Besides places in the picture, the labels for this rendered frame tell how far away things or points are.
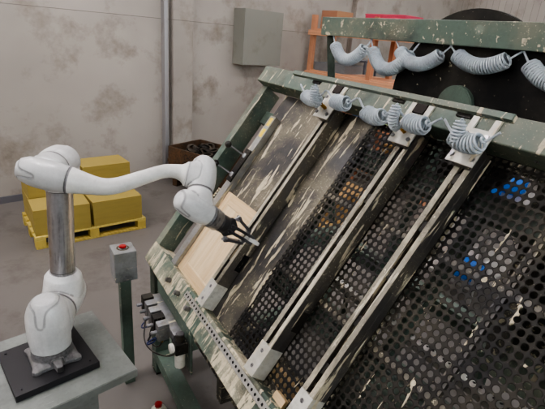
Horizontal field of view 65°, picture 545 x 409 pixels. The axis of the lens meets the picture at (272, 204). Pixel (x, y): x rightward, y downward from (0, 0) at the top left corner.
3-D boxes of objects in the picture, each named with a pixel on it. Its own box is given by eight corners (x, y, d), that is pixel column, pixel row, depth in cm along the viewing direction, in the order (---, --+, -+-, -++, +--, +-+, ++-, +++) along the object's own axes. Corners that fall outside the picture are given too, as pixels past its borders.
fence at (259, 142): (177, 263, 235) (170, 260, 232) (275, 119, 234) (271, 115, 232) (180, 267, 231) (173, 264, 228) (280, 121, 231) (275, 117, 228)
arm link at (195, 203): (215, 223, 166) (220, 194, 172) (184, 205, 156) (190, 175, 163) (196, 230, 172) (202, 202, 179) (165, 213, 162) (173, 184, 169)
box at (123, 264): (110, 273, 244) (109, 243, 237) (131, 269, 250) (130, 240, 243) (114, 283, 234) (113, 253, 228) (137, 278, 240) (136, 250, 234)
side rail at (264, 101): (170, 247, 258) (155, 240, 251) (274, 96, 258) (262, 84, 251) (173, 251, 253) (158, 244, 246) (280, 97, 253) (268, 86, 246)
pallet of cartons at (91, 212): (16, 224, 454) (7, 165, 430) (120, 204, 528) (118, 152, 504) (40, 253, 402) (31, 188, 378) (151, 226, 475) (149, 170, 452)
